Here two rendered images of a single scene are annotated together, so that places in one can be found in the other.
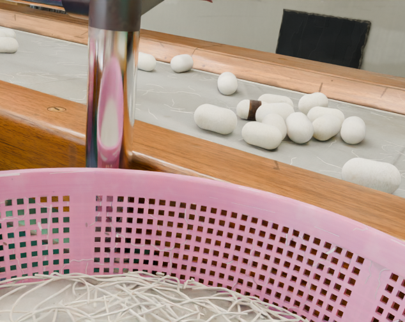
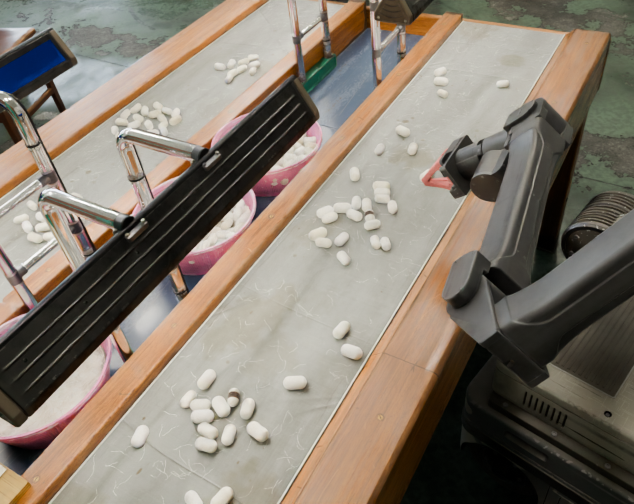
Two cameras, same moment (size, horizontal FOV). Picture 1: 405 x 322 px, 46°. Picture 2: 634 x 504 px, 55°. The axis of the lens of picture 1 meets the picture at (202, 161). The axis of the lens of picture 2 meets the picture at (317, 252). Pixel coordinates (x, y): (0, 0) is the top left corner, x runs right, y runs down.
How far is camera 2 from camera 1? 113 cm
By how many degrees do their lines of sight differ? 81
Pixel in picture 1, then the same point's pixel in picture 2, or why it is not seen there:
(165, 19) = not seen: outside the picture
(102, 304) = (95, 370)
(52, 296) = (93, 360)
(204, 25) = not seen: outside the picture
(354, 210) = (89, 411)
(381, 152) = (191, 461)
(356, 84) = (312, 467)
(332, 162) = (172, 432)
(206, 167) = (120, 374)
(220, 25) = not seen: outside the picture
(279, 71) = (342, 415)
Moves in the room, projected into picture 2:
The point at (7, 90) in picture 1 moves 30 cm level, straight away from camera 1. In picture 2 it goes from (196, 304) to (349, 251)
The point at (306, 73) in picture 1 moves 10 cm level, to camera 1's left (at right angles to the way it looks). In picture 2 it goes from (333, 432) to (334, 375)
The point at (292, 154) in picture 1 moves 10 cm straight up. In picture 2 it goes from (180, 415) to (162, 379)
